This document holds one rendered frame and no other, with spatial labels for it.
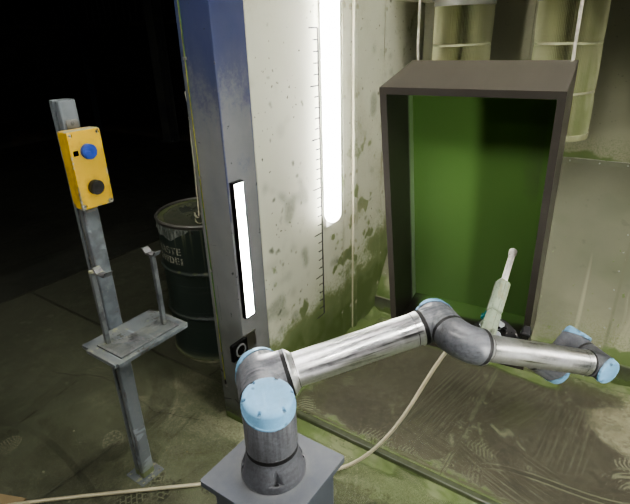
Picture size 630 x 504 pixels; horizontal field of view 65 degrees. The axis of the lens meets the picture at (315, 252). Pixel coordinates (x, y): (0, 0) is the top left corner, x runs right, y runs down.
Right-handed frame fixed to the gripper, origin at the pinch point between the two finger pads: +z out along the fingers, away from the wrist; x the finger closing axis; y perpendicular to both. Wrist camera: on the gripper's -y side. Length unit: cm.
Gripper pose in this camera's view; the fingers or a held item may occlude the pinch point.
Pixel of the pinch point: (484, 320)
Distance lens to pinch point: 191.9
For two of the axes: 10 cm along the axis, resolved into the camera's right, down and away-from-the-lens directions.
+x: 4.2, -7.1, 5.6
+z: -8.3, -5.5, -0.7
